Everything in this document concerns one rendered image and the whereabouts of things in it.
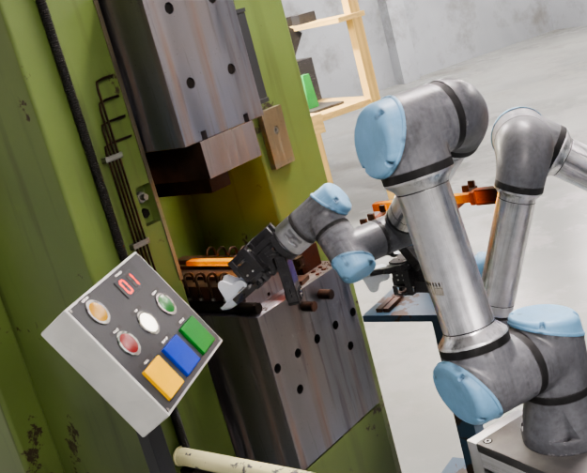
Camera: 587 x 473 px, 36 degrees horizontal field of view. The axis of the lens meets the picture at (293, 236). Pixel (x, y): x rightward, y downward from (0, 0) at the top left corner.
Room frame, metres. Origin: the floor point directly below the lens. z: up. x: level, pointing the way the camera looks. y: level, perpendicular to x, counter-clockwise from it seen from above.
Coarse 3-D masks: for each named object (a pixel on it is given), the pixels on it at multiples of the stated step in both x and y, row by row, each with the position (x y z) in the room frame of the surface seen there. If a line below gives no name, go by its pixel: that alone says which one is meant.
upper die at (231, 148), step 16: (240, 128) 2.27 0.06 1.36; (208, 144) 2.18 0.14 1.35; (224, 144) 2.22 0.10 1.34; (240, 144) 2.26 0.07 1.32; (256, 144) 2.30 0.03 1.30; (160, 160) 2.27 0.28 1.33; (176, 160) 2.23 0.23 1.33; (192, 160) 2.19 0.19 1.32; (208, 160) 2.16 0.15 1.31; (224, 160) 2.20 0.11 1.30; (240, 160) 2.24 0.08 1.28; (160, 176) 2.28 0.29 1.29; (176, 176) 2.24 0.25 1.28; (192, 176) 2.20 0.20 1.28; (208, 176) 2.16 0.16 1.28
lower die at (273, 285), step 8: (184, 256) 2.58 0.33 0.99; (192, 256) 2.55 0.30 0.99; (200, 256) 2.53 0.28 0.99; (208, 256) 2.50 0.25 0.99; (216, 256) 2.48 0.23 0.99; (224, 256) 2.45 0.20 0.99; (232, 256) 2.43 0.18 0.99; (184, 272) 2.41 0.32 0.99; (192, 272) 2.39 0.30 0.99; (208, 272) 2.34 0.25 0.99; (216, 272) 2.32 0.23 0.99; (232, 272) 2.28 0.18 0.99; (192, 280) 2.35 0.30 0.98; (200, 280) 2.32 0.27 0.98; (272, 280) 2.24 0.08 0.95; (280, 280) 2.26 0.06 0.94; (184, 288) 2.31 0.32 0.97; (192, 288) 2.29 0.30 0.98; (200, 288) 2.26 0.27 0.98; (208, 288) 2.24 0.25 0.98; (216, 288) 2.22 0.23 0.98; (264, 288) 2.21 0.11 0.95; (272, 288) 2.23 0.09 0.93; (280, 288) 2.25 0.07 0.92; (192, 296) 2.29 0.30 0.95; (208, 296) 2.25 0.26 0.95; (216, 296) 2.23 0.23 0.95; (248, 296) 2.17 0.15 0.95; (256, 296) 2.19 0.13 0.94; (264, 296) 2.21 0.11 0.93
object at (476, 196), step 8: (464, 192) 2.38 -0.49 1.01; (472, 192) 2.34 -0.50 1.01; (480, 192) 2.34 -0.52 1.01; (488, 192) 2.32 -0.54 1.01; (496, 192) 2.31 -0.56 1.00; (392, 200) 2.51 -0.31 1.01; (456, 200) 2.37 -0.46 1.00; (464, 200) 2.36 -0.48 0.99; (472, 200) 2.33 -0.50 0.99; (480, 200) 2.34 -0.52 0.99; (488, 200) 2.33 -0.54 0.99; (376, 208) 2.52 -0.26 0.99
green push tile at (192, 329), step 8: (192, 320) 1.84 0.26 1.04; (184, 328) 1.80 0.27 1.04; (192, 328) 1.81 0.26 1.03; (200, 328) 1.84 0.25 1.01; (184, 336) 1.79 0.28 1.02; (192, 336) 1.79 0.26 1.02; (200, 336) 1.81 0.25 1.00; (208, 336) 1.83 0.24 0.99; (200, 344) 1.79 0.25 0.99; (208, 344) 1.81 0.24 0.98; (200, 352) 1.78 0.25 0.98
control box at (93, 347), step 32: (96, 288) 1.71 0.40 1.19; (128, 288) 1.78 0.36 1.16; (160, 288) 1.87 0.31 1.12; (64, 320) 1.60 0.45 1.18; (96, 320) 1.63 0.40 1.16; (128, 320) 1.70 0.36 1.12; (160, 320) 1.77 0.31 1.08; (64, 352) 1.60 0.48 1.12; (96, 352) 1.58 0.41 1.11; (128, 352) 1.62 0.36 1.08; (160, 352) 1.69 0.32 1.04; (96, 384) 1.59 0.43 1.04; (128, 384) 1.57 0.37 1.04; (128, 416) 1.58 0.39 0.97; (160, 416) 1.56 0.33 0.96
